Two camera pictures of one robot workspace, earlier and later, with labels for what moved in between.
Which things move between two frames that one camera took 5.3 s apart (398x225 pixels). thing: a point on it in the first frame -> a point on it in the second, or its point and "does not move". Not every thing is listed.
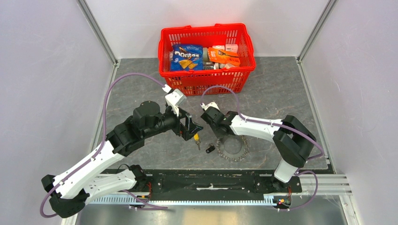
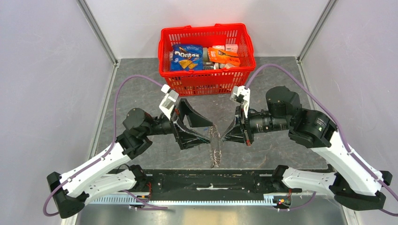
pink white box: x=232 y=47 does not move
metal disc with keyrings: x=233 y=148 -> x=216 y=153
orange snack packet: x=220 y=56 does not move
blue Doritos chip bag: x=187 y=57 does not move
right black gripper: x=218 y=135 -> x=235 y=133
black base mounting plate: x=221 y=181 does not move
